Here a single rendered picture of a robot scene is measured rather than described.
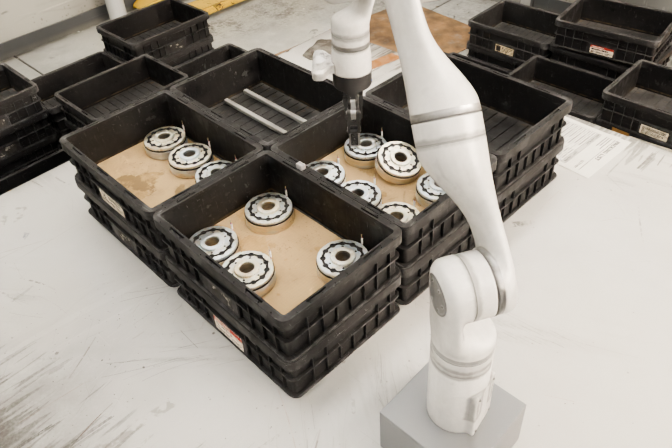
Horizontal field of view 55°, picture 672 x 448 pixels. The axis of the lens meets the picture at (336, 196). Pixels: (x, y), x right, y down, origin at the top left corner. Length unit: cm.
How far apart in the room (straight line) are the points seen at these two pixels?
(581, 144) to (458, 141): 108
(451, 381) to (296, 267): 44
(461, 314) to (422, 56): 33
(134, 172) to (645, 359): 117
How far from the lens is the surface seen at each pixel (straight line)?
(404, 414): 109
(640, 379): 134
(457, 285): 83
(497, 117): 170
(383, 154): 145
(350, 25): 117
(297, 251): 130
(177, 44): 293
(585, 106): 267
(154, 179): 157
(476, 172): 82
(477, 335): 93
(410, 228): 120
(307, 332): 113
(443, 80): 81
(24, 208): 184
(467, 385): 98
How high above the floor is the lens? 173
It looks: 39 degrees down
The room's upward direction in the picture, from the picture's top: 4 degrees counter-clockwise
